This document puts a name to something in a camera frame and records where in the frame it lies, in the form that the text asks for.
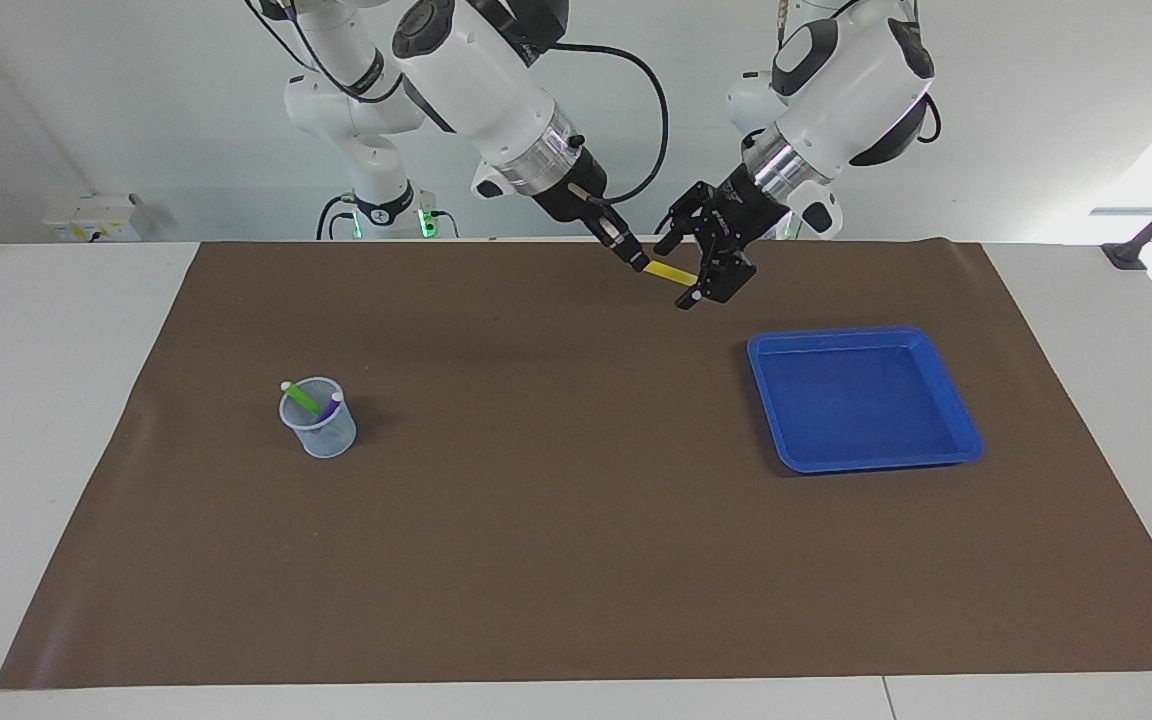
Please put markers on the green pen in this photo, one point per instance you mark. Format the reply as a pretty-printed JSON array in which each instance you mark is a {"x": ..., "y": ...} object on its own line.
[{"x": 302, "y": 399}]

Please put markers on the yellow pen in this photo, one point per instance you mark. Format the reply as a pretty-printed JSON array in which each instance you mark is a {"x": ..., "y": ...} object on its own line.
[{"x": 669, "y": 273}]

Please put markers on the white wall socket box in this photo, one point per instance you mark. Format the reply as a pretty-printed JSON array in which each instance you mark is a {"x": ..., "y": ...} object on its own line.
[{"x": 91, "y": 218}]

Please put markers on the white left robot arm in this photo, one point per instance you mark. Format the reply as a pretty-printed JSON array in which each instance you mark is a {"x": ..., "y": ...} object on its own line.
[{"x": 846, "y": 90}]

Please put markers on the blue plastic tray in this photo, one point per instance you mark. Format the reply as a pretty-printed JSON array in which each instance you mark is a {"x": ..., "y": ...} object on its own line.
[{"x": 861, "y": 400}]

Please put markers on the brown table mat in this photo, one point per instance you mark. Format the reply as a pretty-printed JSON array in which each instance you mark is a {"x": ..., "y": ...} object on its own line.
[{"x": 576, "y": 500}]

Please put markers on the purple pen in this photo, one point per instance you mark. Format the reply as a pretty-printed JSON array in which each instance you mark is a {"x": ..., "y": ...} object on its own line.
[{"x": 329, "y": 408}]

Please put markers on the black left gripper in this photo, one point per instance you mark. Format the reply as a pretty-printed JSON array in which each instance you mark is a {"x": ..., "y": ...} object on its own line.
[{"x": 741, "y": 210}]

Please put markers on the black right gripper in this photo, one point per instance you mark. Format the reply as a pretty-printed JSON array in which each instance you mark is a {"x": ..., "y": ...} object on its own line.
[{"x": 576, "y": 190}]

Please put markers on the translucent plastic cup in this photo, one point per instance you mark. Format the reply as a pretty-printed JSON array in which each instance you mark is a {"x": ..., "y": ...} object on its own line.
[{"x": 321, "y": 438}]

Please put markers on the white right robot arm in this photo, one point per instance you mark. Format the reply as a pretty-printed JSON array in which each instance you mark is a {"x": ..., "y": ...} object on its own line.
[{"x": 481, "y": 80}]

